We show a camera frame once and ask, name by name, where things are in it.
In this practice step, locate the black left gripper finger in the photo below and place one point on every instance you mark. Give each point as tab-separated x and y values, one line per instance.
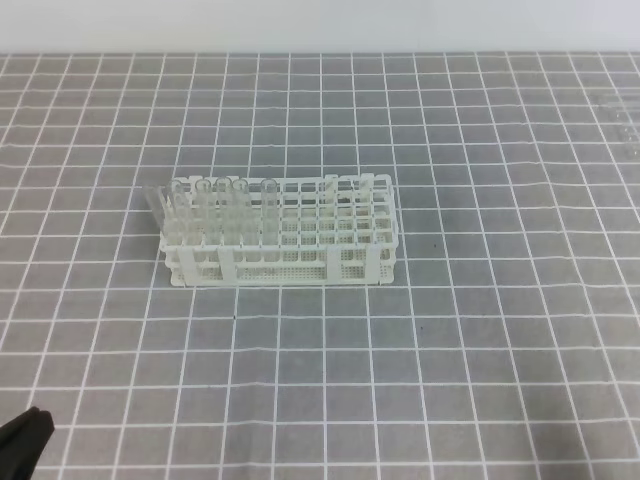
23	440

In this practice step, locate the clear glass test tube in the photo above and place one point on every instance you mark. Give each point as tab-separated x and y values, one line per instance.
270	220

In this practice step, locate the leaning clear test tube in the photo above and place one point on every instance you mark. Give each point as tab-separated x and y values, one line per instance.
155	199

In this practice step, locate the clear test tube in rack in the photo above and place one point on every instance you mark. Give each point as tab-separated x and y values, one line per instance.
178	201

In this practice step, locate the white plastic test tube rack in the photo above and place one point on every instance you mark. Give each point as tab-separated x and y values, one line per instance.
333	230

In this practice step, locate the grey checked tablecloth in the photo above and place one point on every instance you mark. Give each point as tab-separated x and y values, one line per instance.
506	347

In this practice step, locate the clear plastic tray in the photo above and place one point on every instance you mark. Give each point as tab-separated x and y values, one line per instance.
623	109

